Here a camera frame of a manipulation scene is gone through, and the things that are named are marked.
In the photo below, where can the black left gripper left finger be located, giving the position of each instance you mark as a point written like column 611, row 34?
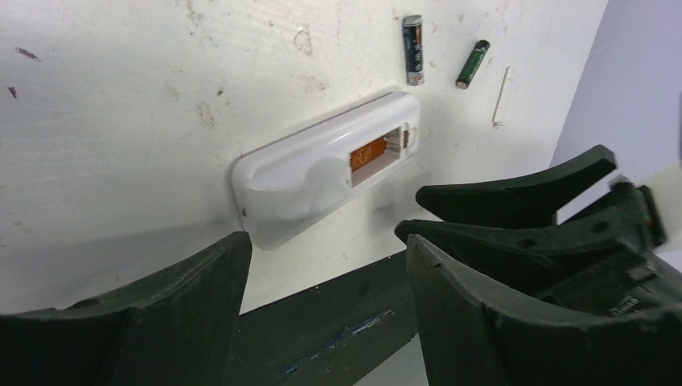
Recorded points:
column 173, row 327

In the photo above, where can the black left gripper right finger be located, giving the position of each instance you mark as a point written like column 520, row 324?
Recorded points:
column 477, row 331

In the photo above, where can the green AAA battery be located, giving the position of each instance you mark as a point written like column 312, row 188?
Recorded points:
column 472, row 64

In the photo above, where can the white battery cover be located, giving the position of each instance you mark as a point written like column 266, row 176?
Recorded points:
column 503, row 97

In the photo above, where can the white remote control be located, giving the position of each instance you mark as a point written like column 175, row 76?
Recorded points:
column 287, row 186

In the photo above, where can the black orange AAA battery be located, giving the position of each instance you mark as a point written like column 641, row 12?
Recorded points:
column 412, row 37

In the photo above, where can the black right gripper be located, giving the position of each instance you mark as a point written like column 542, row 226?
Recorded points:
column 600, row 261

